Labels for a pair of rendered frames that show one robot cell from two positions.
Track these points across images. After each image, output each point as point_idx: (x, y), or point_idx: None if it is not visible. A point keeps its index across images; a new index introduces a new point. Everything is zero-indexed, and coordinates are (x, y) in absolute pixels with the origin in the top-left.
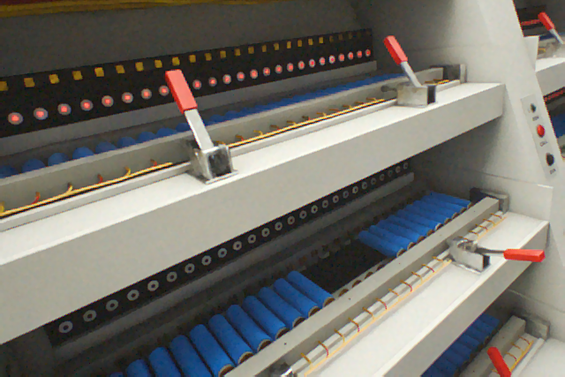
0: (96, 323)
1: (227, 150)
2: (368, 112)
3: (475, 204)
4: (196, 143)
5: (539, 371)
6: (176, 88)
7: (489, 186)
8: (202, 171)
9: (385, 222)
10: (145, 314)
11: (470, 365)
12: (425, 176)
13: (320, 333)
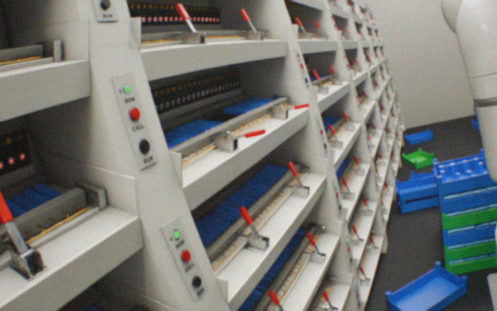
0: None
1: (205, 33)
2: (235, 39)
3: None
4: (188, 31)
5: (307, 182)
6: (182, 10)
7: (281, 93)
8: (194, 41)
9: (235, 105)
10: None
11: (279, 180)
12: (246, 92)
13: (226, 129)
